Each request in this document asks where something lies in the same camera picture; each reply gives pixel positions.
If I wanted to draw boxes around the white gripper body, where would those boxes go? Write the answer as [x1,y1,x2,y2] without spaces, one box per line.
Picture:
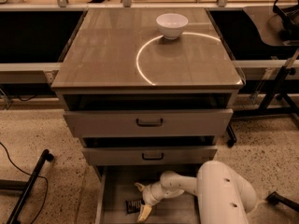
[142,182,165,206]

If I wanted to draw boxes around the black rxbar chocolate wrapper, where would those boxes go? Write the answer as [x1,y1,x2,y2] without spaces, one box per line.
[125,199,144,214]

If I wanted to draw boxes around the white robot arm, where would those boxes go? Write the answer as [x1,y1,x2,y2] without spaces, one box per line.
[135,161,257,224]

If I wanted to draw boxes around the bottom grey drawer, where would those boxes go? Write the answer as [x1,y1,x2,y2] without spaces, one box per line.
[95,164,201,224]

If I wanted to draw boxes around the grey drawer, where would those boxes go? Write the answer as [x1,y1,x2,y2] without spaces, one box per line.
[82,146,217,166]
[64,109,233,137]
[95,164,201,224]

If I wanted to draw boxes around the middle grey drawer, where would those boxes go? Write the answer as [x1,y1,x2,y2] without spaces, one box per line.
[82,146,217,166]

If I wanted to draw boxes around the grey drawer cabinet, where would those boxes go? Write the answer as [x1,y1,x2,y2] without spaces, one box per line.
[50,7,244,224]

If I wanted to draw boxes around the top grey drawer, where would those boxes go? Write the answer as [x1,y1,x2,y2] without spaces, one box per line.
[64,109,233,137]

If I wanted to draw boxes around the black cabinet caster wheel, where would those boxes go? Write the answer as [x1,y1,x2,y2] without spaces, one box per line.
[226,125,237,147]

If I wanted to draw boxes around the black stand foot right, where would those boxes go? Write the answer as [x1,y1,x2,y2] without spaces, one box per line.
[266,191,299,212]

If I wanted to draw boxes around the black floor stand leg left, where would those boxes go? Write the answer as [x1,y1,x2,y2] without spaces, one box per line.
[0,149,54,224]

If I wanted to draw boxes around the white ceramic bowl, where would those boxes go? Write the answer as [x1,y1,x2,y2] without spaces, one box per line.
[156,13,189,40]

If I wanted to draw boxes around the black headphones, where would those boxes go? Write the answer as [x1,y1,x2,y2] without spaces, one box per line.
[273,0,299,40]

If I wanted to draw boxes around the black cable on floor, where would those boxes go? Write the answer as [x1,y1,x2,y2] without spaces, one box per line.
[0,141,50,224]

